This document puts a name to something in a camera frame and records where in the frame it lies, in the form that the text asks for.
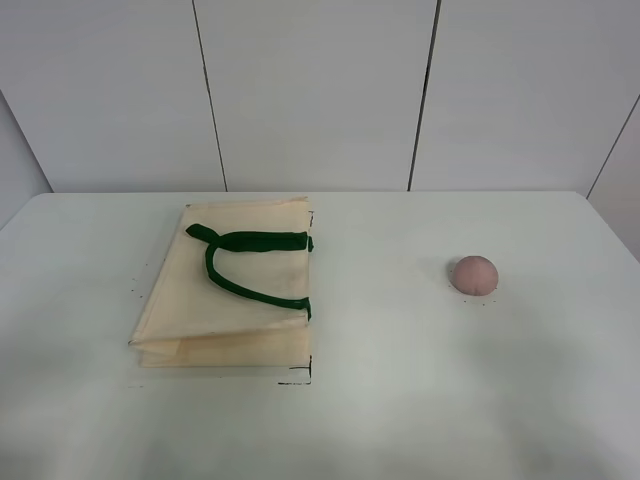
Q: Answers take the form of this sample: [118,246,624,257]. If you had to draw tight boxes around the cream linen bag green handles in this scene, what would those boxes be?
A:
[129,197,313,369]

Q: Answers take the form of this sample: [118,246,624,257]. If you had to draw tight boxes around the pink peach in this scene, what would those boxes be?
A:
[447,256,499,297]

